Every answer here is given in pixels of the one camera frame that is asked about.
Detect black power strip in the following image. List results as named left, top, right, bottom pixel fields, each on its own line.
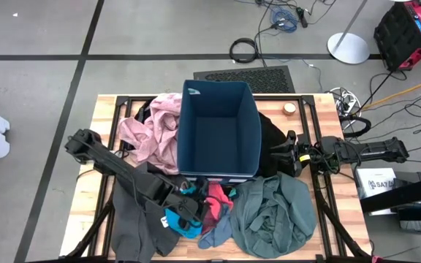
left=295, top=6, right=309, bottom=28

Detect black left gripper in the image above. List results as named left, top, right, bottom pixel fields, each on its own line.
left=146, top=175, right=212, bottom=228

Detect red black tool case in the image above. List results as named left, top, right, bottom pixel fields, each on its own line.
left=373, top=0, right=421, bottom=72

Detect coiled black cable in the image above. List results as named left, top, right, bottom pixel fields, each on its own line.
left=229, top=37, right=259, bottom=64

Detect navy white striped fabric bin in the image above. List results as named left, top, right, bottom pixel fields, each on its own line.
left=176, top=79, right=263, bottom=183

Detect grey-blue knit garment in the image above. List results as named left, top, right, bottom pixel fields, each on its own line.
left=197, top=205, right=233, bottom=251

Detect blue cable coil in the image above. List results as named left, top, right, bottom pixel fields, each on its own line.
left=270, top=6, right=300, bottom=34

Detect red garment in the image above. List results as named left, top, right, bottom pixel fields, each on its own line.
left=200, top=181, right=235, bottom=235

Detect dark grey Puma garment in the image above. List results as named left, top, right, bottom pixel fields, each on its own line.
left=110, top=161, right=183, bottom=263

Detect black aluminium table frame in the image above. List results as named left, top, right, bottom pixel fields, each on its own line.
left=64, top=94, right=373, bottom=263

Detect black beam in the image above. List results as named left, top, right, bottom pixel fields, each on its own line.
left=360, top=174, right=421, bottom=214

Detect round wooden disc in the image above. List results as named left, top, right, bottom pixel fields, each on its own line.
left=282, top=102, right=297, bottom=117

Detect white power strip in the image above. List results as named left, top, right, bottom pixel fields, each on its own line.
left=335, top=87, right=362, bottom=115

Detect grey-green button shirt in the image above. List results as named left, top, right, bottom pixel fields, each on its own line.
left=229, top=172, right=318, bottom=259

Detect bright blue garment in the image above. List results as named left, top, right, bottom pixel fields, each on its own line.
left=164, top=184, right=205, bottom=240

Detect thick black hose loop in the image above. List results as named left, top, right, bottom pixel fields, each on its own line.
left=341, top=115, right=373, bottom=140

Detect long wooden stick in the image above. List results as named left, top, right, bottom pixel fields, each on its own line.
left=361, top=75, right=421, bottom=111

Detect pink garment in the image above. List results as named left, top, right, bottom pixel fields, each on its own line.
left=118, top=92, right=183, bottom=175

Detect black garment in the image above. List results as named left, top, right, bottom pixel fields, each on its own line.
left=257, top=112, right=301, bottom=179

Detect white cardboard box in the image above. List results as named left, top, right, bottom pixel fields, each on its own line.
left=354, top=167, right=398, bottom=217

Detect white round stand base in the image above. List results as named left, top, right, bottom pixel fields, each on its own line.
left=327, top=0, right=372, bottom=65

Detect black floor mat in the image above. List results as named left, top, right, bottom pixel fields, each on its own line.
left=193, top=65, right=296, bottom=94

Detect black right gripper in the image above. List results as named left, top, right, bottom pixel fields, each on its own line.
left=270, top=129, right=323, bottom=178

